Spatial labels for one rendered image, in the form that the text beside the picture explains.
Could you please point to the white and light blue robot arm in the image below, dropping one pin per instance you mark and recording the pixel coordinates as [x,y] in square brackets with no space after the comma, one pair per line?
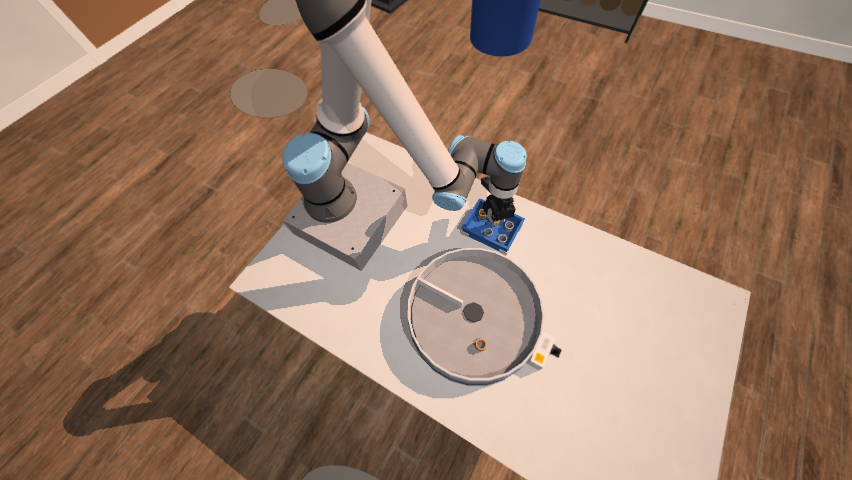
[358,60]

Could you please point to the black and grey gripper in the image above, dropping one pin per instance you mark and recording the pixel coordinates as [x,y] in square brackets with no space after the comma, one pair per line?
[499,209]

